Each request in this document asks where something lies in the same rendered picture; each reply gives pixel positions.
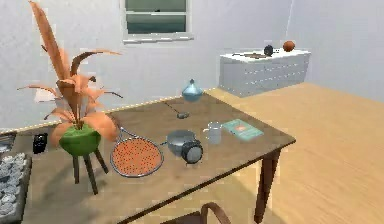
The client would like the black alarm clock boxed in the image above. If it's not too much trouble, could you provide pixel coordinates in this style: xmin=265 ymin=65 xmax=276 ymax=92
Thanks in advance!
xmin=180 ymin=139 xmax=204 ymax=165

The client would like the grey metal ladle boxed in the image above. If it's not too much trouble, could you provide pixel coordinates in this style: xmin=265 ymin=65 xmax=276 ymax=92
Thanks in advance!
xmin=163 ymin=101 xmax=190 ymax=120

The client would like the blue round lidded vase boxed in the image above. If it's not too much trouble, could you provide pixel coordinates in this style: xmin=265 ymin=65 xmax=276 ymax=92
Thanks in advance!
xmin=181 ymin=78 xmax=204 ymax=103

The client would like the grey metal mug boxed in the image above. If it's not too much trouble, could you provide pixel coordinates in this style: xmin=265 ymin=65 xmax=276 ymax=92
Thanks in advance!
xmin=202 ymin=121 xmax=223 ymax=145

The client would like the grey metal pot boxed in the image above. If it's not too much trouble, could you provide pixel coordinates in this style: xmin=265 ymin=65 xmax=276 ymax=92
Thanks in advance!
xmin=161 ymin=129 xmax=198 ymax=158

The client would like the teal book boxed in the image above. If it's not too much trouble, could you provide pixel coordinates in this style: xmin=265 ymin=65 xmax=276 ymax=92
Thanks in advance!
xmin=221 ymin=118 xmax=265 ymax=142

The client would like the brown wooden table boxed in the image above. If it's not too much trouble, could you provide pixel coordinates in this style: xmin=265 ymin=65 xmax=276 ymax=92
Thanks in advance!
xmin=0 ymin=92 xmax=297 ymax=224

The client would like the orange round strainer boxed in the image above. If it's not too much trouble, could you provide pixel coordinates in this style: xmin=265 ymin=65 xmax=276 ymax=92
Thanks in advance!
xmin=110 ymin=126 xmax=165 ymax=178

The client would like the white chest of drawers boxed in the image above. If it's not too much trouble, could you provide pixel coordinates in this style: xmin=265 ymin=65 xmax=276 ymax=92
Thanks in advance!
xmin=219 ymin=48 xmax=312 ymax=98

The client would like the brown baseball bat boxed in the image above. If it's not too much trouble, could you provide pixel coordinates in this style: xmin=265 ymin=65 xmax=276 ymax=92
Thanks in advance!
xmin=232 ymin=51 xmax=268 ymax=60

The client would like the white framed window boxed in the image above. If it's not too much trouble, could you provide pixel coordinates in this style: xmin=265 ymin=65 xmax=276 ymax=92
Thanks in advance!
xmin=120 ymin=0 xmax=195 ymax=45

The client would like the brown wooden chair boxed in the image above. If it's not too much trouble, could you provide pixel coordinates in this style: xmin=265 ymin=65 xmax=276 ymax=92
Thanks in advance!
xmin=159 ymin=201 xmax=232 ymax=224

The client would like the orange plant in green pot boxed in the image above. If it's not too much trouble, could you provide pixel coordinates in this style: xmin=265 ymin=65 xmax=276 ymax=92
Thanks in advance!
xmin=17 ymin=0 xmax=124 ymax=196

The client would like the orange ball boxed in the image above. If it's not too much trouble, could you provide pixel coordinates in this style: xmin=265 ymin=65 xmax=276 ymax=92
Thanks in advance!
xmin=282 ymin=40 xmax=296 ymax=53

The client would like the small black box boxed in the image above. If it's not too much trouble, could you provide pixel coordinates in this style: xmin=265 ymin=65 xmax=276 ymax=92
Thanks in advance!
xmin=32 ymin=132 xmax=49 ymax=155

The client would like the dark tray of grey stones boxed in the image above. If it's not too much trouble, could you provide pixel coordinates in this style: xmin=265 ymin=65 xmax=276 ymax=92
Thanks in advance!
xmin=0 ymin=151 xmax=33 ymax=224

